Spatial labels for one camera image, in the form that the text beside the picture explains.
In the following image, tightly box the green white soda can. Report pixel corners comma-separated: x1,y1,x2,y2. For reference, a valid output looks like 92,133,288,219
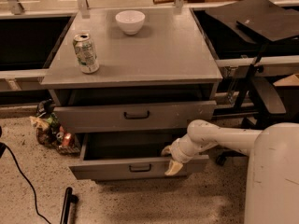
73,33,99,74

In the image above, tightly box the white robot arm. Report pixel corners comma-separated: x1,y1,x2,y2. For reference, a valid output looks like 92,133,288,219
162,119,299,224

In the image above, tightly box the white bowl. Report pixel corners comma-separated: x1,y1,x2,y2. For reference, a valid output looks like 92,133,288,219
115,10,146,35

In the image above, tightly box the black office chair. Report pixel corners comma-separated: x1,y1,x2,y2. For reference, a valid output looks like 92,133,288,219
215,40,299,167

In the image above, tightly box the black cable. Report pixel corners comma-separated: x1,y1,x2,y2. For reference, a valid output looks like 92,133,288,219
0,125,52,224

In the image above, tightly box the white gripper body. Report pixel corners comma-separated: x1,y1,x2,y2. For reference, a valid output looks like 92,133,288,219
170,138,192,163

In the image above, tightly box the black tilted board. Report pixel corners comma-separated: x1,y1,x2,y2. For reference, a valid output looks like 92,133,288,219
206,0,299,43

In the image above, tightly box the black metal bar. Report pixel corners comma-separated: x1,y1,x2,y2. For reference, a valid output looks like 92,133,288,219
60,187,78,224

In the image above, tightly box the grey drawer cabinet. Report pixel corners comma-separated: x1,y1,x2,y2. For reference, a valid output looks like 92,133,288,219
40,7,223,183

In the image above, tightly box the wooden stick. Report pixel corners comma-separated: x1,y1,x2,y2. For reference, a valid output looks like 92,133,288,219
152,0,205,5

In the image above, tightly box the grey top drawer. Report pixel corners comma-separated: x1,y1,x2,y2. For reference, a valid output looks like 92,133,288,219
54,101,216,133

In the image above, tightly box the grey drawer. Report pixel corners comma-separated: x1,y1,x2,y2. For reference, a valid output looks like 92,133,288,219
68,131,210,181
54,101,216,133

